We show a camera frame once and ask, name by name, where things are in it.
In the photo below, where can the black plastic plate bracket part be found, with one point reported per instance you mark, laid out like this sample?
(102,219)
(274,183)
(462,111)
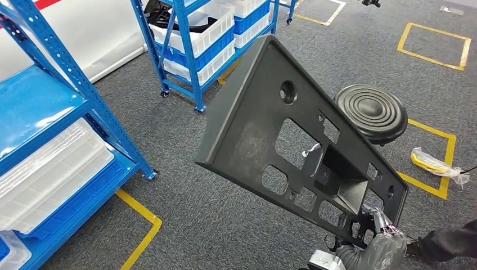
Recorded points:
(242,141)

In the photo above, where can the pale floor tape square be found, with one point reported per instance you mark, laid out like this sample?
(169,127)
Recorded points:
(311,19)

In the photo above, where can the black round stool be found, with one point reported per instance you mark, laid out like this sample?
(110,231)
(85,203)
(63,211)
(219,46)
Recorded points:
(372,111)

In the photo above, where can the blue metal shelf rack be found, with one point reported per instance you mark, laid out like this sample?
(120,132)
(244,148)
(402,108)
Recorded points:
(33,100)

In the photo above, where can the black caster base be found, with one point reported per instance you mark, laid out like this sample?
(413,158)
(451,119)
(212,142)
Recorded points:
(370,3)

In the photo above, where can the grey floor plate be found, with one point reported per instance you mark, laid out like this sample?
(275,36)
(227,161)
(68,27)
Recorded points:
(451,10)

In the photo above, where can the yellow floor tape square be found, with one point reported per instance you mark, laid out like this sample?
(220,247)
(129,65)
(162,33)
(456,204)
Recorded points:
(227,74)
(432,60)
(449,164)

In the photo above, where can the blue wheeled shelf rack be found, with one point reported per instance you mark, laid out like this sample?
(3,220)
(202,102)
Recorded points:
(189,56)
(291,13)

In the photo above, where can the person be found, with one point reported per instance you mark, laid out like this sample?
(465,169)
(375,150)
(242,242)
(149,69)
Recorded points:
(447,238)

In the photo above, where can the white car with red stripe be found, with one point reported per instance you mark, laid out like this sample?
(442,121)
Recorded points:
(93,37)

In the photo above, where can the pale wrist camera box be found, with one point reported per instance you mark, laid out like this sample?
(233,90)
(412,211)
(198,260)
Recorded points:
(324,261)

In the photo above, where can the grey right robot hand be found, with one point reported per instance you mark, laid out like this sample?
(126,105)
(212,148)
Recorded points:
(389,249)

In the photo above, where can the black curved plastic part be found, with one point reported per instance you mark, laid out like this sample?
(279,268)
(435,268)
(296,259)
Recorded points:
(160,16)

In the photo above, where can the blue plastic bin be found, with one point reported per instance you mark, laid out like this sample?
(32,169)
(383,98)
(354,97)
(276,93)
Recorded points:
(3,249)
(220,48)
(253,18)
(93,201)

